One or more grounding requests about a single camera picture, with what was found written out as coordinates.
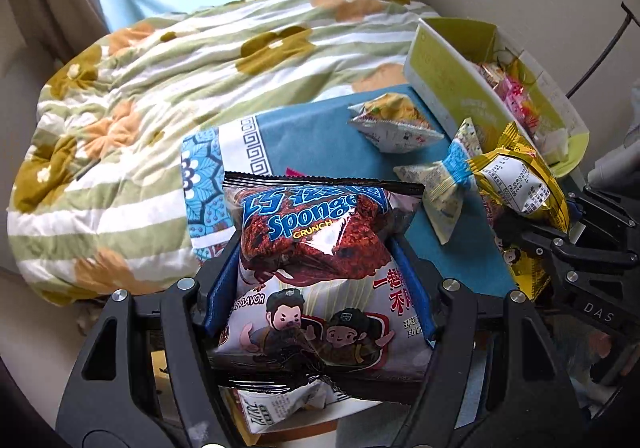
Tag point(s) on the translucent white snack packet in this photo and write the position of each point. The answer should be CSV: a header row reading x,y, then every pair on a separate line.
x,y
555,143

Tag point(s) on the yellow snack packet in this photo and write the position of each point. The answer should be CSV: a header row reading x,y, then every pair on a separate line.
x,y
520,178

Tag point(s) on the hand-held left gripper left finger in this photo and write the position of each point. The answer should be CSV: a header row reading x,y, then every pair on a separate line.
x,y
220,288

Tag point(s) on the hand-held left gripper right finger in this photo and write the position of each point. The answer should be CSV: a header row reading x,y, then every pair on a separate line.
x,y
411,264

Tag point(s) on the brown chocolate snack packet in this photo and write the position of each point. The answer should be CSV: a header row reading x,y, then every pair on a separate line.
x,y
310,248

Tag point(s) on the blue patterned tablecloth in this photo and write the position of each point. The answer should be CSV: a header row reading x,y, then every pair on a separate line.
x,y
310,138

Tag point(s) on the blue-banded white snack packet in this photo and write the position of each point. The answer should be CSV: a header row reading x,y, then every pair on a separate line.
x,y
445,178

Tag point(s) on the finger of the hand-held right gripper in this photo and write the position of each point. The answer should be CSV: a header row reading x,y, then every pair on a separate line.
x,y
610,213
535,243

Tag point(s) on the green cardboard box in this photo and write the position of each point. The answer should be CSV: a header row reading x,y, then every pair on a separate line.
x,y
440,73

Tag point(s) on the floral striped quilt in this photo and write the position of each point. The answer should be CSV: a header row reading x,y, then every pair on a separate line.
x,y
150,93

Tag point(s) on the pink snack packet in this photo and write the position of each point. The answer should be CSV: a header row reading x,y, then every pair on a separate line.
x,y
520,98

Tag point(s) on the triangular yellow-green snack packet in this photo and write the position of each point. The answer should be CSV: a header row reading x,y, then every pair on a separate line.
x,y
395,121

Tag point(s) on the white blue-label snack packet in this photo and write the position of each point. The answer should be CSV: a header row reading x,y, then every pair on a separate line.
x,y
280,408

